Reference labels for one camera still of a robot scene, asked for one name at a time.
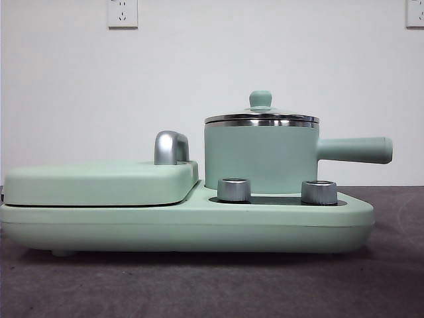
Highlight mint green cooker base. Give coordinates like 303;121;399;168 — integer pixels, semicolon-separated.
0;184;376;258

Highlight white wall socket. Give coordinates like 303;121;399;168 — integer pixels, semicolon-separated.
107;0;138;30
405;0;424;29

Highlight silver control knob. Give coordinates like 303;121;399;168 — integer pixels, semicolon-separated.
217;178;252;203
301;180;339;205

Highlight mint green cover, silver handle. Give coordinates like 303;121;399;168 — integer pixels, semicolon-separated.
3;131;201;207

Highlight glass lid with green knob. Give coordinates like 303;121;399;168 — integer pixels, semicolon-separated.
203;90;321;129

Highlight mint green pot with handle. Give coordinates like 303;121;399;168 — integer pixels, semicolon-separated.
203;119;394;195

